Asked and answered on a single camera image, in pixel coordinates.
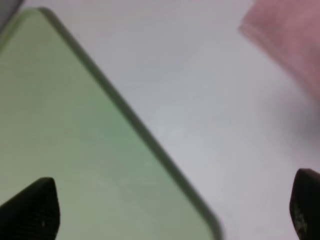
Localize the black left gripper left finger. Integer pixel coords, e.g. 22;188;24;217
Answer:
0;177;61;240

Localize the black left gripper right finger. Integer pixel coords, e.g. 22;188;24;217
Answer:
289;168;320;240

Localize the pink fluffy towel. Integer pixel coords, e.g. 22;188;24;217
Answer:
239;0;320;100

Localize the green plastic tray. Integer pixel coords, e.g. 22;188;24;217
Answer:
0;8;222;240

